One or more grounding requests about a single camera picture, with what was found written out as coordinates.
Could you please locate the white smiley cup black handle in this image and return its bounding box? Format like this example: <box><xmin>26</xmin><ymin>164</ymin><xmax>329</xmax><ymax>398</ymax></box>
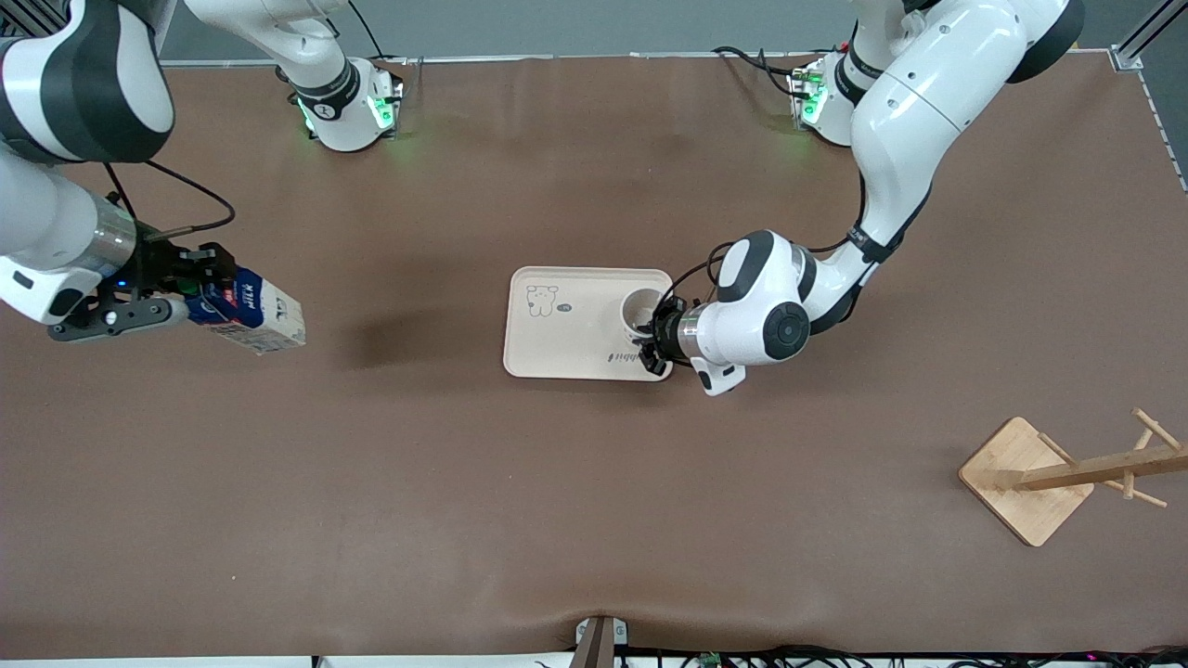
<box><xmin>619</xmin><ymin>289</ymin><xmax>675</xmax><ymax>342</ymax></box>

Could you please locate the blue milk carton green cap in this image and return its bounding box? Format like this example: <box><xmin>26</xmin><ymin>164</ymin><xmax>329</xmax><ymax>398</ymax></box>
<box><xmin>186</xmin><ymin>267</ymin><xmax>308</xmax><ymax>356</ymax></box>

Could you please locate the cream tray with bear print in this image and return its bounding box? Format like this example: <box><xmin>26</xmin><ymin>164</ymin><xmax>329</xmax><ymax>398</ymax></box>
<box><xmin>502</xmin><ymin>266</ymin><xmax>675</xmax><ymax>382</ymax></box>

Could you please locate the wooden cup stand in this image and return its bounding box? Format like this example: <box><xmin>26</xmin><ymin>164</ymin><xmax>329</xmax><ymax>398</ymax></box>
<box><xmin>959</xmin><ymin>406</ymin><xmax>1188</xmax><ymax>547</ymax></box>

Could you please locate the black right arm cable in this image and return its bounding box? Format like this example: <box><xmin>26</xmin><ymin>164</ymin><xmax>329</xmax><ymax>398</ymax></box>
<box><xmin>102</xmin><ymin>160</ymin><xmax>237</xmax><ymax>244</ymax></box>

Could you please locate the black left base cable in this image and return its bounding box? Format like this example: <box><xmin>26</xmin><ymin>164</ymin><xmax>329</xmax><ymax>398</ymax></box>
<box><xmin>713</xmin><ymin>45</ymin><xmax>818</xmax><ymax>99</ymax></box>

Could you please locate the black base cable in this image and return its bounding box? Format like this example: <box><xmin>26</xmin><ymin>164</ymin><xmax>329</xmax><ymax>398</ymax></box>
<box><xmin>348</xmin><ymin>0</ymin><xmax>409</xmax><ymax>66</ymax></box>
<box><xmin>713</xmin><ymin>45</ymin><xmax>818</xmax><ymax>99</ymax></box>

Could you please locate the grey camera mount clamp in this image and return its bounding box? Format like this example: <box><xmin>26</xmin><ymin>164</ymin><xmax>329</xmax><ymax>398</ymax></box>
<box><xmin>571</xmin><ymin>615</ymin><xmax>629</xmax><ymax>668</ymax></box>

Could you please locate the black right base cable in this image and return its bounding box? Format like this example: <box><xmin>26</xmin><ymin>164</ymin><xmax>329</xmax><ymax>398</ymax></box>
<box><xmin>348</xmin><ymin>0</ymin><xmax>409</xmax><ymax>66</ymax></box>

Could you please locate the aluminium frame post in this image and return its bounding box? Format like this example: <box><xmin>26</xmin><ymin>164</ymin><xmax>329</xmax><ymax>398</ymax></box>
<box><xmin>1112</xmin><ymin>0</ymin><xmax>1188</xmax><ymax>73</ymax></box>

